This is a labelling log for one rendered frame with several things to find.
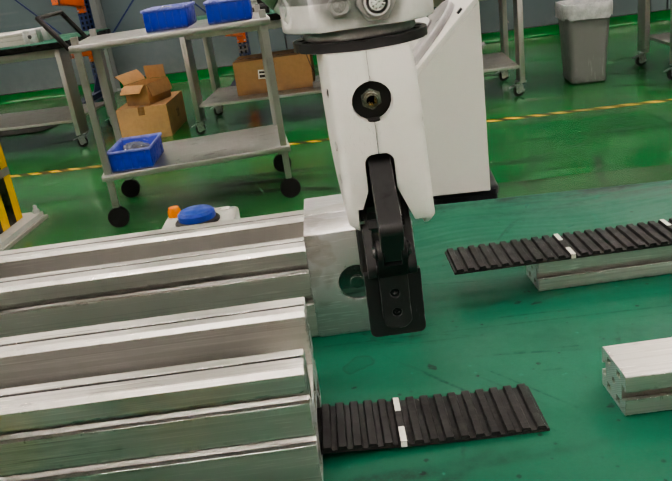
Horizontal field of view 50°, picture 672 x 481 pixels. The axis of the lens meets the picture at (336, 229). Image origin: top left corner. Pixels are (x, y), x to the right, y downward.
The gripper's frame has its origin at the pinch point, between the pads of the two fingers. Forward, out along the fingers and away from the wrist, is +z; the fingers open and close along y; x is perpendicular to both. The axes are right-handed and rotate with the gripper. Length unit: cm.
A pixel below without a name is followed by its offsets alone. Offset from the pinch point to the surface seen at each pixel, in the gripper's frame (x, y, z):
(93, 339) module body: 20.2, 2.4, 2.4
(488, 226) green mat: -13.6, 34.2, 10.9
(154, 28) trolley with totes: 78, 308, 1
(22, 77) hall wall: 341, 798, 63
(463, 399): -4.3, 1.6, 10.5
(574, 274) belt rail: -17.4, 17.0, 9.7
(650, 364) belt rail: -16.3, -1.1, 7.9
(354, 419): 3.4, 0.3, 10.0
